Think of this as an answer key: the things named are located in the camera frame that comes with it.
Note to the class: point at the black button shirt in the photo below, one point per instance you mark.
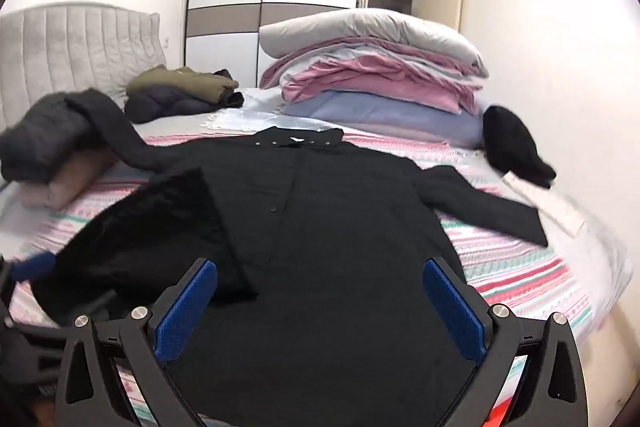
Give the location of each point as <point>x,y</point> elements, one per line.
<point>325,232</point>

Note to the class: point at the bed with white sheet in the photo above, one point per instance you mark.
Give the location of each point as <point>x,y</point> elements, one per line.
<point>600,252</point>

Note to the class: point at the pink folded garment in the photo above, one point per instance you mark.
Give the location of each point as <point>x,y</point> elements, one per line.
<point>70,179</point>

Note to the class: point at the white folded cloth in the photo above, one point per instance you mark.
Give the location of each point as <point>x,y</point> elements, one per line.
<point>550,204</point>

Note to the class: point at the dark navy jacket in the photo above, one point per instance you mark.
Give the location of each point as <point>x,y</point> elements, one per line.
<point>160,104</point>

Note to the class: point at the black bundled garment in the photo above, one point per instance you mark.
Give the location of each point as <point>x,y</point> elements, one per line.
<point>512,147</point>

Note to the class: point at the white lace-edged cloth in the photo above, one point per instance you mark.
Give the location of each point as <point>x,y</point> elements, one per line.
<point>240,119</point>

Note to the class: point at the grey padded headboard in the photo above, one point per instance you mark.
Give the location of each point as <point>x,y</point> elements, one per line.
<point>75,52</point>

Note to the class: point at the grey folded duvet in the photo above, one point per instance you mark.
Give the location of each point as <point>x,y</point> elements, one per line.
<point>370,32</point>

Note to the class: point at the dark grey folded garment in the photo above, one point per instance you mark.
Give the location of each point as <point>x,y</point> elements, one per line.
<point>45,132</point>

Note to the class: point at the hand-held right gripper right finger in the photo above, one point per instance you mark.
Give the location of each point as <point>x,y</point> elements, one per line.
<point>454,314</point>

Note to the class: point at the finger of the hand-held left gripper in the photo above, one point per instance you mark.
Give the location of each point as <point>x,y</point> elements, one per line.
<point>34,268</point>

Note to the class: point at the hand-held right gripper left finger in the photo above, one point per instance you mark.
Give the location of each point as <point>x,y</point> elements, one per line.
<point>184,314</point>

